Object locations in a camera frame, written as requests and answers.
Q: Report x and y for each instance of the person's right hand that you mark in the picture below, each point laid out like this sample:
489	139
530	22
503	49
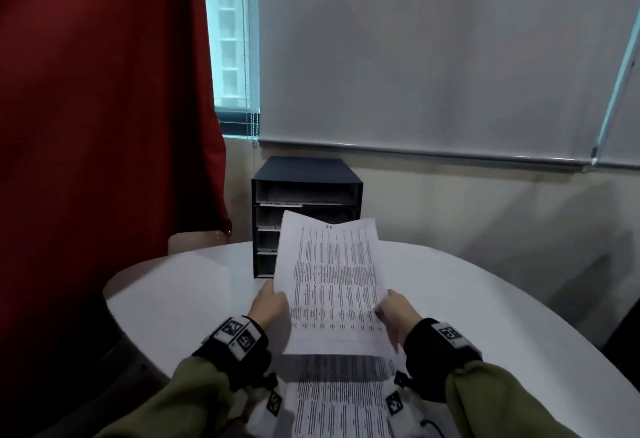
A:
400	320

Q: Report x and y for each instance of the person's left hand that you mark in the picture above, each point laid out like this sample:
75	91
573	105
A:
267	308

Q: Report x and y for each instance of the pile of printed papers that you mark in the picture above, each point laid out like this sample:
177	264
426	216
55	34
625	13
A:
340	402

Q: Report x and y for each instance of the dark blue paper tray organizer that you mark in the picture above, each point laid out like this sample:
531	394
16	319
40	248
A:
305	170

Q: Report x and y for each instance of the person's left forearm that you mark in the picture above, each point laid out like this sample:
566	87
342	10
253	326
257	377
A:
185	402

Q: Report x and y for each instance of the person's right forearm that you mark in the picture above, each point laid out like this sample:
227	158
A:
500	402

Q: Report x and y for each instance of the black right wrist band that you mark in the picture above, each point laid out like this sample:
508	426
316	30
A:
425	367

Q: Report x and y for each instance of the black wrist band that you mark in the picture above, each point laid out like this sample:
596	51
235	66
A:
425	367
240	367

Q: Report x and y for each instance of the black left wrist band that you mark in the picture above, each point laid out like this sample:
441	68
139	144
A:
240	367

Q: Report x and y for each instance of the beige chair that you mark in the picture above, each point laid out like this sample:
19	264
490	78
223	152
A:
195	243

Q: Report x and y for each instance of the dark chair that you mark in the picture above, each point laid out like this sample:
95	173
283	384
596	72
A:
625	343

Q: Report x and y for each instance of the red curtain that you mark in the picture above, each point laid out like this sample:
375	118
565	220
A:
75	128

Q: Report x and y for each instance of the wide white roller blind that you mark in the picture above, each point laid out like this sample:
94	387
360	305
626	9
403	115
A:
425	53

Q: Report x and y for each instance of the window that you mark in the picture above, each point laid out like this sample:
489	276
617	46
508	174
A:
227	38

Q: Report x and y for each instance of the narrow white roller blind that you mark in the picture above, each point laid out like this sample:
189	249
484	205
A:
627	113

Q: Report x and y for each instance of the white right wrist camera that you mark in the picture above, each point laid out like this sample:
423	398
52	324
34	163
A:
402	417

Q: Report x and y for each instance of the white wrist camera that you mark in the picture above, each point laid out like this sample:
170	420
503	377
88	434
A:
265	412
402	417

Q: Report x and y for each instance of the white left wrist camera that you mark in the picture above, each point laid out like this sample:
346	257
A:
265	412

